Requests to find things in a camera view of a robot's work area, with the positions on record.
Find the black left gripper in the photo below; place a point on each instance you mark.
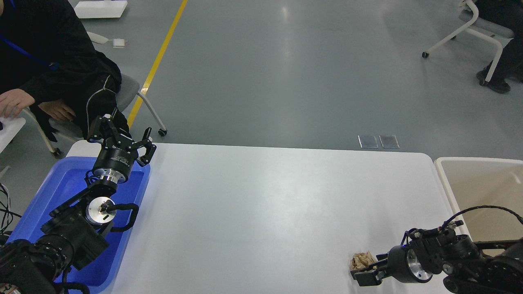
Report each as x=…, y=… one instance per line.
x=115, y=160

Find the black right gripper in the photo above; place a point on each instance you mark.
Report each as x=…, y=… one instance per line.
x=400, y=263

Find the brown paper ball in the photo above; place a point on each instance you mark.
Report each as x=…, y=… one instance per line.
x=362, y=260

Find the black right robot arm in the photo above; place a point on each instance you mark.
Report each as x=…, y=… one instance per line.
x=483, y=267

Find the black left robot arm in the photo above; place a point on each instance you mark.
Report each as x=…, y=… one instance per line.
x=76, y=233

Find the small white floor object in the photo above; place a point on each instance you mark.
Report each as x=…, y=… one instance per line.
x=99, y=39

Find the person in black clothes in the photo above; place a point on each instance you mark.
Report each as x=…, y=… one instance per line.
x=49, y=65

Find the white side table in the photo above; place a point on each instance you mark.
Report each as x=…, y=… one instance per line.
x=10, y=127

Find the left metal floor plate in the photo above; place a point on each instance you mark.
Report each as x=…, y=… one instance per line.
x=368, y=142

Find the metal floor plate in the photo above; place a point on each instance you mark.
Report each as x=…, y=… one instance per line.
x=389, y=141
x=368, y=142

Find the right metal floor plate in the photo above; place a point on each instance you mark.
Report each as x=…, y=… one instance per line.
x=389, y=141

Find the beige plastic bin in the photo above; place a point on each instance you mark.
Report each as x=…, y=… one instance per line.
x=489, y=184

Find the blue plastic bin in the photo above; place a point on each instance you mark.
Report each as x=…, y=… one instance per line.
x=66, y=179

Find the white foam block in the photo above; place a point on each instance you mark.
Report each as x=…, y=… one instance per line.
x=100, y=9

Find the white chair right background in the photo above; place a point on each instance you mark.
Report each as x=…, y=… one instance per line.
x=480, y=28

